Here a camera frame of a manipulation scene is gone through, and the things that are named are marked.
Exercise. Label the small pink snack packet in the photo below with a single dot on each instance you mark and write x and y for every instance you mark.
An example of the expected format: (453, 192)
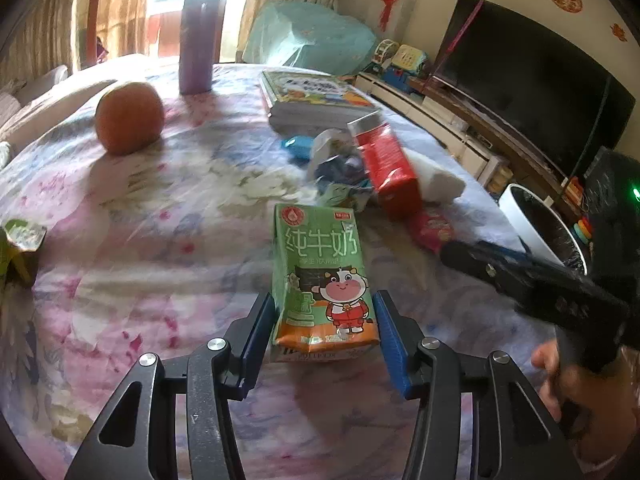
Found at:
(430, 230)

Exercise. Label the left beige curtain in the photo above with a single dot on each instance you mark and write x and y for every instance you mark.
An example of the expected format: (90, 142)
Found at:
(39, 35)

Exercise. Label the white foam block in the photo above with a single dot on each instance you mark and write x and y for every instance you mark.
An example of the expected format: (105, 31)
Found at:
(436, 184)

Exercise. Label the red drink carton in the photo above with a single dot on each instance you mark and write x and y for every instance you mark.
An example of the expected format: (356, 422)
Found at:
(394, 181)

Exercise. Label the black flat television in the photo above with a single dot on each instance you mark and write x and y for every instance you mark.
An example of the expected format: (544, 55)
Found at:
(555, 96)

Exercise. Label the green crumpled wrapper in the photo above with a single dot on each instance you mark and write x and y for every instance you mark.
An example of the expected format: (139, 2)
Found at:
(21, 243)

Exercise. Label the colourful toy set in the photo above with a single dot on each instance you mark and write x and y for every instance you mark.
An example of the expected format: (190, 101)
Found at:
(397, 63)

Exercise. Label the teal covered furniture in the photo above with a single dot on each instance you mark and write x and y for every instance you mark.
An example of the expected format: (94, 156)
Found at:
(307, 35)

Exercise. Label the stack of children's books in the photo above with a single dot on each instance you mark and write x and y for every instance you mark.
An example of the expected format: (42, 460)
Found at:
(310, 101)

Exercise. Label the teal plastic clip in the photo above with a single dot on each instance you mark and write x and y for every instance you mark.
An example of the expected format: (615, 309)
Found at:
(299, 147)

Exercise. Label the crumpled white tissue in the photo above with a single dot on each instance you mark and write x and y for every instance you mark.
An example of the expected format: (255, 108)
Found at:
(328, 143)

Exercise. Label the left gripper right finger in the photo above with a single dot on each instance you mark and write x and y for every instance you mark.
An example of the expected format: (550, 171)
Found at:
(513, 434)

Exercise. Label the blue crumpled plastic bag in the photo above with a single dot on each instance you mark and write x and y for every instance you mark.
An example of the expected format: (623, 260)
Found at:
(346, 170)

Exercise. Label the person's right hand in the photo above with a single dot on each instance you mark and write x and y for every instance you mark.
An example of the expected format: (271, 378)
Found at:
(607, 401)

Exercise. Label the white tv cabinet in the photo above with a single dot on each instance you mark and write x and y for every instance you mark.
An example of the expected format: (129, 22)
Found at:
(471, 150)

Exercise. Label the floral tablecloth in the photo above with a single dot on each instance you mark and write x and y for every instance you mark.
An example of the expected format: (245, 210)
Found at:
(157, 252)

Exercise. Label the beige sofa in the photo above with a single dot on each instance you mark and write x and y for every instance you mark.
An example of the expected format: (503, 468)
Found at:
(49, 99)

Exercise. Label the orange fruit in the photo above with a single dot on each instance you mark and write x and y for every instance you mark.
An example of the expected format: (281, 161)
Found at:
(129, 117)

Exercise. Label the rainbow stacking ring toy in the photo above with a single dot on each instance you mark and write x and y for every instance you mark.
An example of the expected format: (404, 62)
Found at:
(583, 230)

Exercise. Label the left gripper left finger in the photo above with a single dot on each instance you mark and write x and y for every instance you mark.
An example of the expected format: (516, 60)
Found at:
(134, 436)

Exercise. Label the green milk carton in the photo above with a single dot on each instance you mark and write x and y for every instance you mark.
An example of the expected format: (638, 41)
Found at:
(319, 286)

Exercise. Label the white trash bin black liner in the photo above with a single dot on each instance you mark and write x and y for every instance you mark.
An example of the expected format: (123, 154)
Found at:
(540, 229)

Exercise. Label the purple thermos bottle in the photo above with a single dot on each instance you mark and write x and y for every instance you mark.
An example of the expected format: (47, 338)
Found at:
(200, 38)

